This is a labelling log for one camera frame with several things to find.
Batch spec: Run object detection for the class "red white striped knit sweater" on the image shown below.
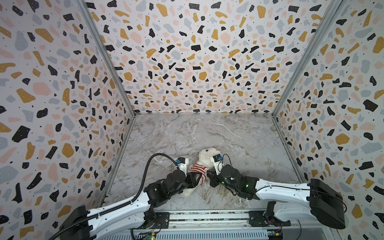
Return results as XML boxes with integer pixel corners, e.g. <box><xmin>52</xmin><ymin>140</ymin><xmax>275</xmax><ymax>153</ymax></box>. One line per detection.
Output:
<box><xmin>188</xmin><ymin>163</ymin><xmax>208</xmax><ymax>186</ymax></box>

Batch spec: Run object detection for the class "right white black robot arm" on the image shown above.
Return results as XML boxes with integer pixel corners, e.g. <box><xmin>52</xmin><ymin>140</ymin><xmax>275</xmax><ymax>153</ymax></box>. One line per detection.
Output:
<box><xmin>207</xmin><ymin>165</ymin><xmax>346</xmax><ymax>230</ymax></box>

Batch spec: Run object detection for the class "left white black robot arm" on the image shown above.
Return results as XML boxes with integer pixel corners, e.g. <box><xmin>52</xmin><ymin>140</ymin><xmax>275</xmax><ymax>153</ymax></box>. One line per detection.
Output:
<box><xmin>51</xmin><ymin>170</ymin><xmax>202</xmax><ymax>240</ymax></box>

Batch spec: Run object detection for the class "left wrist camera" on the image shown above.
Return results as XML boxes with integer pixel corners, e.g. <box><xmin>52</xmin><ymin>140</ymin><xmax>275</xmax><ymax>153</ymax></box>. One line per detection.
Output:
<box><xmin>177</xmin><ymin>157</ymin><xmax>189</xmax><ymax>174</ymax></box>

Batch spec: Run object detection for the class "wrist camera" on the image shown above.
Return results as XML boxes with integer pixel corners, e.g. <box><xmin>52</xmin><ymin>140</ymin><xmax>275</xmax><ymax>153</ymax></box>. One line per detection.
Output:
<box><xmin>210</xmin><ymin>154</ymin><xmax>223</xmax><ymax>175</ymax></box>
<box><xmin>177</xmin><ymin>157</ymin><xmax>189</xmax><ymax>174</ymax></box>

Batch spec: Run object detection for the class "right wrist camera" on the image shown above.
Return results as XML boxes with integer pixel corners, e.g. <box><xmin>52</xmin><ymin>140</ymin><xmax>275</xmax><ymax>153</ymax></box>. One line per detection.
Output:
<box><xmin>210</xmin><ymin>154</ymin><xmax>223</xmax><ymax>175</ymax></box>

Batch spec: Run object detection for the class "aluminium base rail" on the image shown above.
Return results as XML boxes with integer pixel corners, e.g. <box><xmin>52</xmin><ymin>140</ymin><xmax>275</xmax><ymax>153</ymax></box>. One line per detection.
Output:
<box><xmin>79</xmin><ymin>208</ymin><xmax>335</xmax><ymax>233</ymax></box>

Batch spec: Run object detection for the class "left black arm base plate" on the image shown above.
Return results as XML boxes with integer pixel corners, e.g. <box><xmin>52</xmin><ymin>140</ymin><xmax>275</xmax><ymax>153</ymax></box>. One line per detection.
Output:
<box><xmin>134</xmin><ymin>210</ymin><xmax>170</xmax><ymax>230</ymax></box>

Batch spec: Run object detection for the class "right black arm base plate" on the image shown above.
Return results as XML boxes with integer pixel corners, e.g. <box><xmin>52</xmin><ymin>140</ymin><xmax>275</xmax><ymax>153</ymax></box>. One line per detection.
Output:
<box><xmin>249</xmin><ymin>211</ymin><xmax>291</xmax><ymax>227</ymax></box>

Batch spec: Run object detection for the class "white vented cable duct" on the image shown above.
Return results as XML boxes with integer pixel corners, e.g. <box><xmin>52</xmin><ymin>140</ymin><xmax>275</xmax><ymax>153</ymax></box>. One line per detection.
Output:
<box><xmin>101</xmin><ymin>230</ymin><xmax>269</xmax><ymax>240</ymax></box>

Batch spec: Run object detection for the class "black corrugated cable conduit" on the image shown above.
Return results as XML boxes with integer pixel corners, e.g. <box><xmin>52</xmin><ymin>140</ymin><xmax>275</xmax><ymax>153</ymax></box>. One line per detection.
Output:
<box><xmin>47</xmin><ymin>152</ymin><xmax>179</xmax><ymax>240</ymax></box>

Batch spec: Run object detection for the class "thin black right camera cable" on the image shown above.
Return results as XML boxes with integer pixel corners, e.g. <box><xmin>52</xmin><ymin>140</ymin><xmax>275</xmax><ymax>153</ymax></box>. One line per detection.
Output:
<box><xmin>220</xmin><ymin>153</ymin><xmax>348</xmax><ymax>240</ymax></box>

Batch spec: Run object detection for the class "left aluminium corner post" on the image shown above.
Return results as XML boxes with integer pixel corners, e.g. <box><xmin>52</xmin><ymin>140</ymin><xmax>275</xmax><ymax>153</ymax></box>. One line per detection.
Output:
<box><xmin>76</xmin><ymin>0</ymin><xmax>136</xmax><ymax>118</ymax></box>

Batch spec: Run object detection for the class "aluminium corner post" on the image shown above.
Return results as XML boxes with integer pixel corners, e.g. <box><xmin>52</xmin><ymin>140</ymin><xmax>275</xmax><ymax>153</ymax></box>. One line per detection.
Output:
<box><xmin>76</xmin><ymin>0</ymin><xmax>136</xmax><ymax>118</ymax></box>
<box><xmin>272</xmin><ymin>0</ymin><xmax>343</xmax><ymax>118</ymax></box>

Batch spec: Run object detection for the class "right aluminium corner post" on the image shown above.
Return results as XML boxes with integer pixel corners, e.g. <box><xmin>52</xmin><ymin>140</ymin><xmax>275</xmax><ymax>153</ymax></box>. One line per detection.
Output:
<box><xmin>272</xmin><ymin>0</ymin><xmax>343</xmax><ymax>118</ymax></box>

